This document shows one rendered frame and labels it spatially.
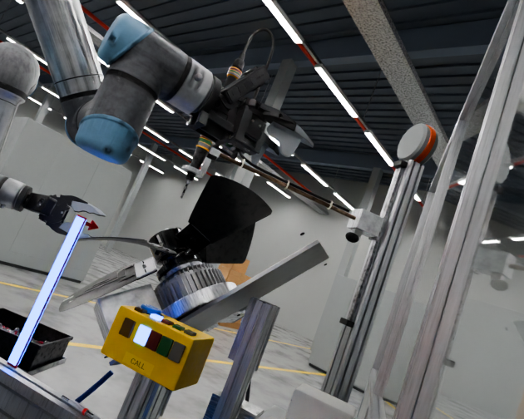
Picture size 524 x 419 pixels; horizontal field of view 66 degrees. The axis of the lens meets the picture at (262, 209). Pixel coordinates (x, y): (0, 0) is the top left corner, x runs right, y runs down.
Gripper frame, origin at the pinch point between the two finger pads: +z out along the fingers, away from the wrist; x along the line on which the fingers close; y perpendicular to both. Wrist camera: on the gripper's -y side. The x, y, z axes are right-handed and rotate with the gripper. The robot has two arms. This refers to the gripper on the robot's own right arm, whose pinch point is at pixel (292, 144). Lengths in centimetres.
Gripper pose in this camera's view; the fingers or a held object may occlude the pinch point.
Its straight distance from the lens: 76.2
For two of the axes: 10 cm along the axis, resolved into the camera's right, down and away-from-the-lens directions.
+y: -2.8, 9.2, -2.8
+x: 6.2, -0.5, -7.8
